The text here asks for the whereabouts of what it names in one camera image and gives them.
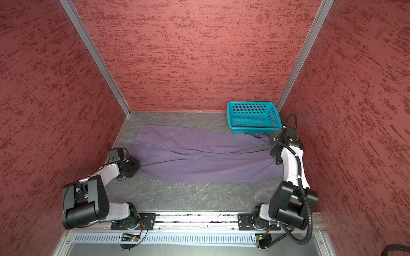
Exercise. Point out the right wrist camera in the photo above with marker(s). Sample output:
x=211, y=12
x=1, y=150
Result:
x=289, y=134

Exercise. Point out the left circuit board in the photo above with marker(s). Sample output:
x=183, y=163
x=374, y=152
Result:
x=127, y=238

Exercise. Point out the purple trousers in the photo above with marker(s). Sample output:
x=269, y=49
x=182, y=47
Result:
x=190, y=155

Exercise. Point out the right corner aluminium post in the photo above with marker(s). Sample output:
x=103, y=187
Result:
x=314, y=30

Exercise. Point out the right circuit board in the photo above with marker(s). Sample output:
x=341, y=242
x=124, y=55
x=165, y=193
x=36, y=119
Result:
x=263, y=241

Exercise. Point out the aluminium front rail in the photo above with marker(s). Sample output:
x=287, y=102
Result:
x=194, y=222

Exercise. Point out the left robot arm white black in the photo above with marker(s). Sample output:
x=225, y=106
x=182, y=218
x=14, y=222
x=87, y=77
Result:
x=85, y=202

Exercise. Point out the left corner aluminium post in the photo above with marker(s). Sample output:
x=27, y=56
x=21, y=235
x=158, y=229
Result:
x=75, y=19

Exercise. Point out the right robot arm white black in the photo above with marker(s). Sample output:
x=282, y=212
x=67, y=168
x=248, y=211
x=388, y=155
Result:
x=293, y=203

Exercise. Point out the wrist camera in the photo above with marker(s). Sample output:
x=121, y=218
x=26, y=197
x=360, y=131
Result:
x=289, y=134
x=116, y=155

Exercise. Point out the corner aluminium post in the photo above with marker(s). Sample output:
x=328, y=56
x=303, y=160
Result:
x=75, y=19
x=314, y=30

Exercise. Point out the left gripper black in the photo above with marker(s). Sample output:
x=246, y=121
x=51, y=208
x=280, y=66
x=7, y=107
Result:
x=136, y=166

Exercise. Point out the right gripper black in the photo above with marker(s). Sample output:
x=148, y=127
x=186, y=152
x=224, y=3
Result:
x=273, y=152

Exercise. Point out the white vented cable duct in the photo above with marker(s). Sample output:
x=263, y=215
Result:
x=169, y=238

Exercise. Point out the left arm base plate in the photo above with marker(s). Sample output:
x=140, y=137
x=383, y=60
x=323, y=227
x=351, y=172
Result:
x=145, y=221

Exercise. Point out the circuit board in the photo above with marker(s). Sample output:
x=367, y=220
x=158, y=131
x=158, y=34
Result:
x=127, y=238
x=263, y=241

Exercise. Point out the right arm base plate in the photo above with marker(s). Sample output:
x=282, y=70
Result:
x=247, y=221

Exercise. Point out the teal plastic basket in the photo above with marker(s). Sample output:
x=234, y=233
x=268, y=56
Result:
x=253, y=117

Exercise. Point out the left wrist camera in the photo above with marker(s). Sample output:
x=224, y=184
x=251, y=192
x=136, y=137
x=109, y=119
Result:
x=116, y=155

